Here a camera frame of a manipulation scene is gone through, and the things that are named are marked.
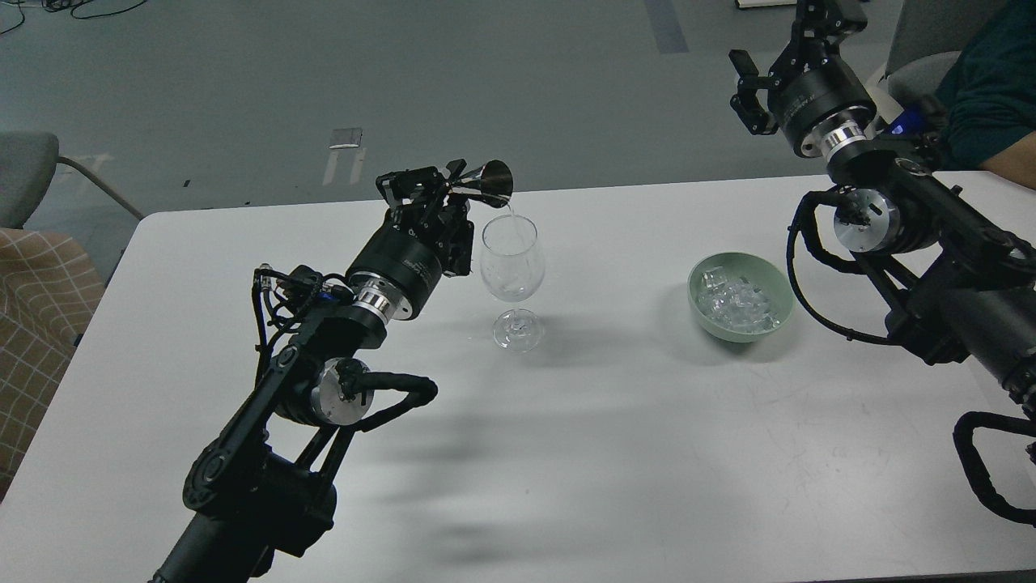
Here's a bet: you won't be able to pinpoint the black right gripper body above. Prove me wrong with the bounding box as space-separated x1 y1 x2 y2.
765 40 877 159

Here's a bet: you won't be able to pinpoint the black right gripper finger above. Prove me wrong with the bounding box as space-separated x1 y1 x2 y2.
728 49 782 135
789 1 868 57

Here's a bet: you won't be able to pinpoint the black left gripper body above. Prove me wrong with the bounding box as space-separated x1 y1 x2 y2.
346 204 473 321

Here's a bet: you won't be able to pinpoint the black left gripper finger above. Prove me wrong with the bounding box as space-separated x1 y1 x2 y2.
375 166 448 211
433 191 473 244

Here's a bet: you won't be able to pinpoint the steel cocktail jigger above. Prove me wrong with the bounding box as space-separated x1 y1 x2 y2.
445 159 514 209

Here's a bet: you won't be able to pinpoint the clear ice cubes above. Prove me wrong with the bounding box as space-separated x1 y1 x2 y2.
695 266 784 334

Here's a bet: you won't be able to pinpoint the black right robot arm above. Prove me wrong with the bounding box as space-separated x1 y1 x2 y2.
728 1 1035 525

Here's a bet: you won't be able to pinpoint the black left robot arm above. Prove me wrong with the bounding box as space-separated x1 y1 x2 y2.
153 161 513 582

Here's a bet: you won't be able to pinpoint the clear wine glass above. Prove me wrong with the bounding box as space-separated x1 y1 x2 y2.
478 213 546 353

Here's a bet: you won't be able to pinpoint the white office chair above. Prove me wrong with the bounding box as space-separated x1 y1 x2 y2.
864 1 1008 123

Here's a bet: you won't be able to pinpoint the person in teal shirt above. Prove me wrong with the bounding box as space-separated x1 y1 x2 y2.
936 1 1035 190

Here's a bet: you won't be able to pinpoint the green bowl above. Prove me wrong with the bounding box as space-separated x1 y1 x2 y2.
686 252 795 344

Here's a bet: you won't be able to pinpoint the grey chair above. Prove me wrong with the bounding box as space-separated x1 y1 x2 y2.
1 130 145 229

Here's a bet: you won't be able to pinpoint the black floor cables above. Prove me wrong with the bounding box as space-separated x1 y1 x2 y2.
0 0 148 35

